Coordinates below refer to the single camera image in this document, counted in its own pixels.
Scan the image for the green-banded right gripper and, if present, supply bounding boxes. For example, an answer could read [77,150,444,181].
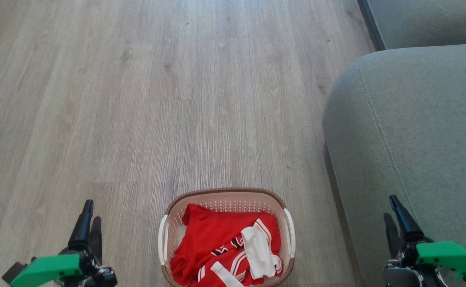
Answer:
[383,195,466,287]

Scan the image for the wide grey sofa seat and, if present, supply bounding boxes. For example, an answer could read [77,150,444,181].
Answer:
[357,0,466,51]

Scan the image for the grey sofa chaise seat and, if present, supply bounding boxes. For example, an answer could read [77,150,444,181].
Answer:
[322,43,466,287]

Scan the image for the red and white jersey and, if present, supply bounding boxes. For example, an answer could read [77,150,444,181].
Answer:
[170,204,284,287]

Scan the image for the beige plastic laundry basket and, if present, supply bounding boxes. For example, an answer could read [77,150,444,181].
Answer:
[158,188,296,287]

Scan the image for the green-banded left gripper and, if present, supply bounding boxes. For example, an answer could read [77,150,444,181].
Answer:
[11,199,118,287]

